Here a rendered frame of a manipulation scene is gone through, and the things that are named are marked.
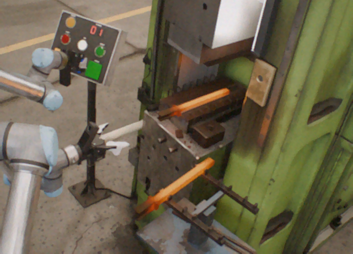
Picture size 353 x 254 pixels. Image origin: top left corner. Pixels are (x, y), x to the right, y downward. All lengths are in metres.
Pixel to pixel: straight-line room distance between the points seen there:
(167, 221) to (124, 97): 2.01
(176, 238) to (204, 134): 0.45
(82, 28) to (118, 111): 1.49
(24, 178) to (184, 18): 0.87
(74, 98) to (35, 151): 2.40
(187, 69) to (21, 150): 1.07
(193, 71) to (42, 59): 0.79
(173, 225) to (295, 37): 0.90
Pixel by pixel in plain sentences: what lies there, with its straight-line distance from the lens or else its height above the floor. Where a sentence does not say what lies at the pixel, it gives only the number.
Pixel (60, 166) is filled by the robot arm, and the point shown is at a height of 0.98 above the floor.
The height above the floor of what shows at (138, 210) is 0.96.
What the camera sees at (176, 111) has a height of 1.00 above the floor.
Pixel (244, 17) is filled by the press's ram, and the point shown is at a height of 1.47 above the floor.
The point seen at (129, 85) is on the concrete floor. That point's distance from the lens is 3.91.
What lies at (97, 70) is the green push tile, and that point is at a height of 1.01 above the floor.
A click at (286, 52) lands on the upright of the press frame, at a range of 1.64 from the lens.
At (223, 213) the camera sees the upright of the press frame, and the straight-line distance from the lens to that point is 2.23.
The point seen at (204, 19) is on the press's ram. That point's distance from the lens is 1.69.
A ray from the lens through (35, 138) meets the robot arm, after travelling 1.34.
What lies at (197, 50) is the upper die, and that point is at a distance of 1.75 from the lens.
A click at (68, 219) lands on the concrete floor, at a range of 2.78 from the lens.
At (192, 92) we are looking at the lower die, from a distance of 2.12.
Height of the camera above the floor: 2.13
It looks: 36 degrees down
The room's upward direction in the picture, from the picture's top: 10 degrees clockwise
